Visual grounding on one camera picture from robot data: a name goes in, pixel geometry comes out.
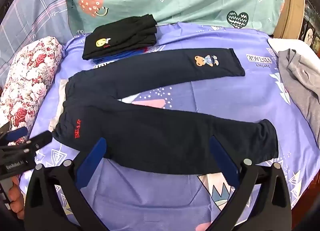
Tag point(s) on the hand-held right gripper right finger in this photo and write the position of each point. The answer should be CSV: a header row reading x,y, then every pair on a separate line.
x,y
225,163

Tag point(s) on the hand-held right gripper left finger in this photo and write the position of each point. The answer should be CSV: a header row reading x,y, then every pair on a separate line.
x,y
87,163

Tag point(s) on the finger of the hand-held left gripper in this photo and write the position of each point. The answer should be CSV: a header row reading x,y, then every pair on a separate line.
x,y
40,140
16,134

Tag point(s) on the navy pants with bear patch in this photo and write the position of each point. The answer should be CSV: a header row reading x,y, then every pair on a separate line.
x,y
150,133

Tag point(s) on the black folded pants with smiley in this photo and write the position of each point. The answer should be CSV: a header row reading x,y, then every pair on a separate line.
x,y
120,38

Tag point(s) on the person's left hand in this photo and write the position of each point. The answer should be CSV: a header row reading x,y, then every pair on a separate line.
x,y
16,196

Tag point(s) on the floral rolled quilt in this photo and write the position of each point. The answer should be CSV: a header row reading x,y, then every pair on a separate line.
x,y
30,78

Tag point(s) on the purple printed bedsheet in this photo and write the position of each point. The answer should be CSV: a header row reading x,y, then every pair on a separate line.
x,y
225,95

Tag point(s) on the grey garment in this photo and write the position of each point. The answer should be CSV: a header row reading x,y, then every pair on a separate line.
x,y
300,83

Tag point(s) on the blue folded garment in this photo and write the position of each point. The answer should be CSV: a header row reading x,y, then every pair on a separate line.
x,y
125,55

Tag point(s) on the grey plaid sheet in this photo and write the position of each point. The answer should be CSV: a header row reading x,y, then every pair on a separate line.
x,y
32,15

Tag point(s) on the white pillow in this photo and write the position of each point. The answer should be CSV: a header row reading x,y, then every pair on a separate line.
x,y
287,44

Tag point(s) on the wooden headboard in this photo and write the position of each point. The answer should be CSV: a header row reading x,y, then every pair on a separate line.
x,y
292,8

